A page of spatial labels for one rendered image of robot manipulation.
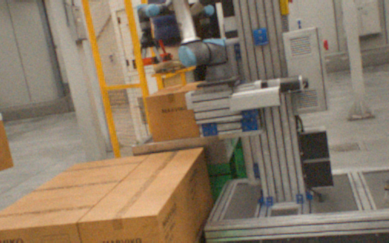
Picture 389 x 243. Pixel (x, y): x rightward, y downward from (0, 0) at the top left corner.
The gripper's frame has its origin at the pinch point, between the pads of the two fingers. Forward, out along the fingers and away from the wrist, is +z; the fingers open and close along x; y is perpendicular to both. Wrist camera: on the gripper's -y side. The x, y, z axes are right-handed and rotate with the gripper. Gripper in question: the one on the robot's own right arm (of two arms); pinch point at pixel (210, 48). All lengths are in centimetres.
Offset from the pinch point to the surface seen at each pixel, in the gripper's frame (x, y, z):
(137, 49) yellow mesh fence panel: -65, -12, -10
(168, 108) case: -28, 60, 35
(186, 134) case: -19, 61, 57
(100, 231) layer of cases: -38, 189, 70
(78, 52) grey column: -118, -9, -16
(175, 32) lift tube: -18.3, 36.9, -16.9
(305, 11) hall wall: 137, -806, -34
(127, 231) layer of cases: -25, 189, 71
